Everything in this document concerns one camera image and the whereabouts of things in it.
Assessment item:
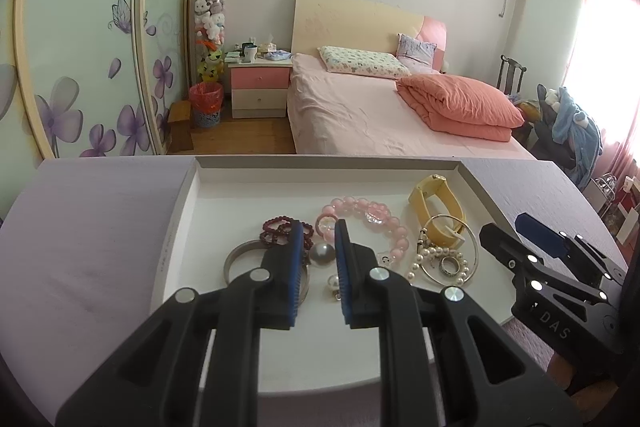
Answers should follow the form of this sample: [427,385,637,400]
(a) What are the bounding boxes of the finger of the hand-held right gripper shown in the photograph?
[479,223,543,288]
[515,213,627,291]

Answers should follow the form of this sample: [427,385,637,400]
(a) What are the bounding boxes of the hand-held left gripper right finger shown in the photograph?
[334,219,583,427]

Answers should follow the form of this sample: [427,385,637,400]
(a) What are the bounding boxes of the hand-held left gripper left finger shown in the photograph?
[55,219,307,427]

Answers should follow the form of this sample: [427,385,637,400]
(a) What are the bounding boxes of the large grey pearl bead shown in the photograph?
[309,242,336,267]

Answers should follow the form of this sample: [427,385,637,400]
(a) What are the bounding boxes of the dark red bead bracelet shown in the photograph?
[259,216,315,250]

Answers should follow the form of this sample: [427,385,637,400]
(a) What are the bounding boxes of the grey metal cuff bangle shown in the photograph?
[223,239,312,303]

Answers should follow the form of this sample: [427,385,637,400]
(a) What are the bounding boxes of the white pearl bracelet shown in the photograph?
[406,246,471,285]

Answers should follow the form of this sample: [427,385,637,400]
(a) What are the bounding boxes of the thin silver bangle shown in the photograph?
[417,213,482,293]

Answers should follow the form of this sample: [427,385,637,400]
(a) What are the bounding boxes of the grey cardboard tray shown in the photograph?
[150,155,523,395]

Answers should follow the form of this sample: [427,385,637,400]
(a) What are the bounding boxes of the person's right hand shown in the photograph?
[545,347,623,414]

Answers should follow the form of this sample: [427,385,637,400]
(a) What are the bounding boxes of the yellow watch band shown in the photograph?
[407,174,468,250]

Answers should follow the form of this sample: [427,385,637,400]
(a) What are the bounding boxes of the cluttered storage shelf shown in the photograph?
[582,172,640,248]

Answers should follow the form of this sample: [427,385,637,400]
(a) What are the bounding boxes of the black office chair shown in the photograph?
[530,84,576,168]

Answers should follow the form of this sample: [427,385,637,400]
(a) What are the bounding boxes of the blue plush robe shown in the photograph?
[550,87,603,188]

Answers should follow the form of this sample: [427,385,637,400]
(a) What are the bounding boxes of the orange folded duvet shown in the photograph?
[396,73,526,144]

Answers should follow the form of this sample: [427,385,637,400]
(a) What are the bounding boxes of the dark wooden chair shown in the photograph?
[499,55,527,95]

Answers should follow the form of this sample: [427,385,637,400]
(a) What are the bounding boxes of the pink bed with headboard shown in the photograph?
[287,0,538,160]

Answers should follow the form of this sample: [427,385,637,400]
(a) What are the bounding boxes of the pink and white nightstand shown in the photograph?
[225,52,294,120]

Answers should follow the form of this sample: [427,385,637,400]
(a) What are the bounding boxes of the pink curtain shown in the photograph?
[560,0,640,188]

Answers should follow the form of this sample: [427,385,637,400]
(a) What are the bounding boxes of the red wastebasket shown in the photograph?
[188,82,224,128]

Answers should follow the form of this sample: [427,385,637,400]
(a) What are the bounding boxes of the floral white pillow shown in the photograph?
[317,45,411,80]

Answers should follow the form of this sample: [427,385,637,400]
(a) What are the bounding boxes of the lilac pillow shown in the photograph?
[396,33,437,70]

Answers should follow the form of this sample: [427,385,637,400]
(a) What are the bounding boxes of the plush toy display tube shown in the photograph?
[192,0,230,82]

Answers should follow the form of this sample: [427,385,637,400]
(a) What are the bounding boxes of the flower print wardrobe doors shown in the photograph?
[0,0,201,218]

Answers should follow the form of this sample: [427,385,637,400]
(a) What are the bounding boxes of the pink bead bracelet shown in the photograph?
[316,196,411,265]

